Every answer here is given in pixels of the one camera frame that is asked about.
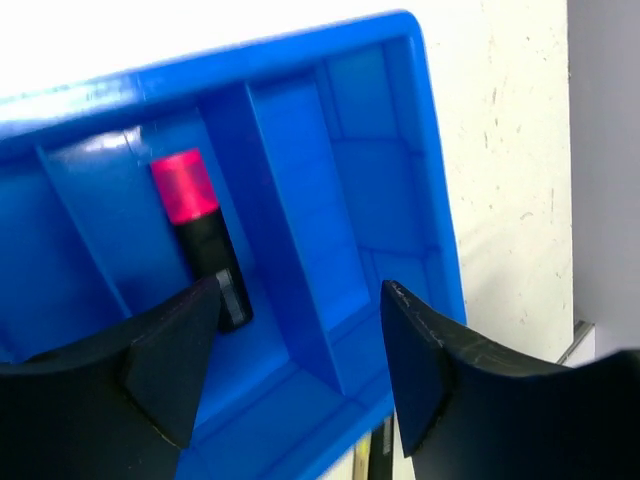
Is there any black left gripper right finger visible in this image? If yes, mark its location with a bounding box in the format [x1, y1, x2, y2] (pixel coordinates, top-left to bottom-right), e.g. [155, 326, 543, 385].
[380, 281, 639, 479]

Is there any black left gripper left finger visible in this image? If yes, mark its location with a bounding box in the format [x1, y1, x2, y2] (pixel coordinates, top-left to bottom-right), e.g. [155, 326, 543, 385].
[1, 277, 221, 479]

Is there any green highlighter black body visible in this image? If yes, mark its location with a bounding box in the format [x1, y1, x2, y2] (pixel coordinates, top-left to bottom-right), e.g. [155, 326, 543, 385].
[367, 415, 395, 480]

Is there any pink highlighter black body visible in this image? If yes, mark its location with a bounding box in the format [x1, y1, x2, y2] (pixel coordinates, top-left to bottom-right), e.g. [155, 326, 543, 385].
[151, 148, 253, 333]

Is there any blue compartment tray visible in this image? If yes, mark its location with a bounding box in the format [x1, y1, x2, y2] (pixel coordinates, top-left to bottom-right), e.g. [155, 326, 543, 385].
[1, 11, 466, 479]

